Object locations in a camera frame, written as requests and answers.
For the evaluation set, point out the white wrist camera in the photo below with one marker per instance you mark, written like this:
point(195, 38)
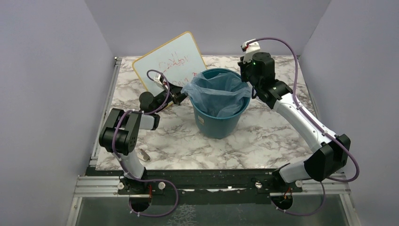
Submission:
point(249, 48)
point(160, 81)

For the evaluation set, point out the blue plastic trash bag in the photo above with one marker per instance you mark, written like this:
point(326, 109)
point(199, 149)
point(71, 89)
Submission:
point(221, 95)

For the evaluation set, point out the teal plastic trash bin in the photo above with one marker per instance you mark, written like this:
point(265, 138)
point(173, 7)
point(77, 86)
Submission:
point(214, 127)

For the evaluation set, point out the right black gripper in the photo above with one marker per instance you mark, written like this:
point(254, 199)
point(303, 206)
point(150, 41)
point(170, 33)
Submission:
point(242, 67)

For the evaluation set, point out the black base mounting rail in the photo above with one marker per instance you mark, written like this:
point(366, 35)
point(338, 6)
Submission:
point(202, 187)

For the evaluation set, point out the aluminium table frame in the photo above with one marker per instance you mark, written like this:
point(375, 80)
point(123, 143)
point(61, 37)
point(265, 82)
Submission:
point(76, 201)

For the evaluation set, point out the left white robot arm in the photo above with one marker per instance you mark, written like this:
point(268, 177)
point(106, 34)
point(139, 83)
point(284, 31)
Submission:
point(119, 133)

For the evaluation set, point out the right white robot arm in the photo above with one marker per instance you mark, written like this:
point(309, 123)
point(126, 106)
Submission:
point(327, 147)

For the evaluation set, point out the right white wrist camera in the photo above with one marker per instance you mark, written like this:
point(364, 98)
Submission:
point(249, 48)

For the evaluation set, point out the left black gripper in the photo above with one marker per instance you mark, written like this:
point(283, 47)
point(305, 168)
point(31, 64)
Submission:
point(176, 95)

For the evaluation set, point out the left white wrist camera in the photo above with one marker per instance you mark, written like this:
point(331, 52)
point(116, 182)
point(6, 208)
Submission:
point(160, 81)

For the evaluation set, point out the small grey eraser block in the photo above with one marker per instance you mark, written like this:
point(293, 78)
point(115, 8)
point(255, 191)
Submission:
point(144, 155)

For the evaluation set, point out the yellow framed whiteboard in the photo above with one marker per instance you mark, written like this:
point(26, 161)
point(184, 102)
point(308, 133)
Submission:
point(179, 60)

